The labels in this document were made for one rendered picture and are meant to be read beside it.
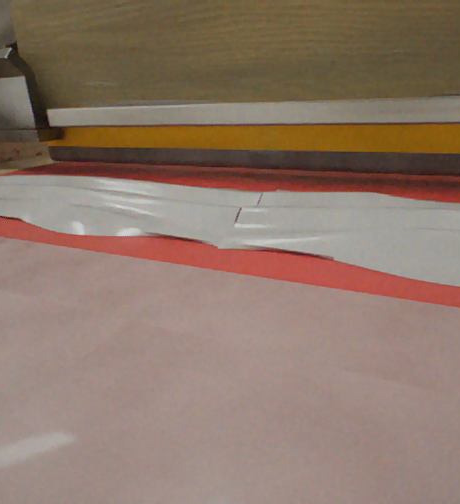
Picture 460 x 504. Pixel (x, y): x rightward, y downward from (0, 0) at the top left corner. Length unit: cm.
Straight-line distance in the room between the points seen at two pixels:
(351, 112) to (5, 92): 21
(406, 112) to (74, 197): 15
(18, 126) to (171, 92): 11
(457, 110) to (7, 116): 25
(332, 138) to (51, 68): 17
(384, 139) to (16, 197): 18
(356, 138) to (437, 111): 4
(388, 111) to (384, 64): 2
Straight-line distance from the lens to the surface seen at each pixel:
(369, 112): 18
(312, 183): 21
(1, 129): 30
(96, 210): 16
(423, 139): 20
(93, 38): 26
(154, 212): 15
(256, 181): 22
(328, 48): 20
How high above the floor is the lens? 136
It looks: 49 degrees down
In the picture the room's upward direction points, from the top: 23 degrees counter-clockwise
